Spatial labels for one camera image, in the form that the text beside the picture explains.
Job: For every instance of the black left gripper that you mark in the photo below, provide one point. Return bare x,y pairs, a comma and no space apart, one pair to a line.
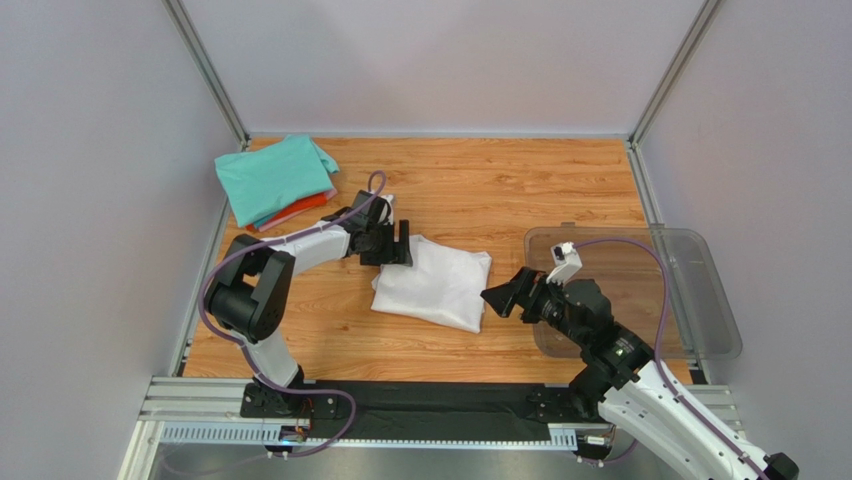
402,253

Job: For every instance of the pink folded t shirt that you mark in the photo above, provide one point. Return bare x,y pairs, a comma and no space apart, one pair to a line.
332,193

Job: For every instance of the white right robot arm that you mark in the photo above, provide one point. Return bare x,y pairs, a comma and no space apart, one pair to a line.
623,383

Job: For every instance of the white t shirt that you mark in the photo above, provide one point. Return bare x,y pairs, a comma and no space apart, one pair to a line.
442,286

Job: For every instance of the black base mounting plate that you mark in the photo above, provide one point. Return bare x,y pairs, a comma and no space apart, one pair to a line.
365,410

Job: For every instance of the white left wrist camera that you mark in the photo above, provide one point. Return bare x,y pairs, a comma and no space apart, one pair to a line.
387,209

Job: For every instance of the teal folded t shirt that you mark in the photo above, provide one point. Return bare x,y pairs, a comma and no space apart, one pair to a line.
263,182

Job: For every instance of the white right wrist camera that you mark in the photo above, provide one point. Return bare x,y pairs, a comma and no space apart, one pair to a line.
567,263

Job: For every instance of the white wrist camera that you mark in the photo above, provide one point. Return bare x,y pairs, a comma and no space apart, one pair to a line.
567,263
387,209

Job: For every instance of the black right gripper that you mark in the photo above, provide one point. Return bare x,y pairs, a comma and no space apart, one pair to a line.
527,300

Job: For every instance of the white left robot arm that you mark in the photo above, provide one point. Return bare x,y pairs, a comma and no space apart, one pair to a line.
247,293

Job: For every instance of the clear plastic bin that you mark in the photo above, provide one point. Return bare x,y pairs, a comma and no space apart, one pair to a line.
662,283

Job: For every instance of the orange folded t shirt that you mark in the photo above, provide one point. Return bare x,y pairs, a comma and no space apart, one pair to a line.
289,211

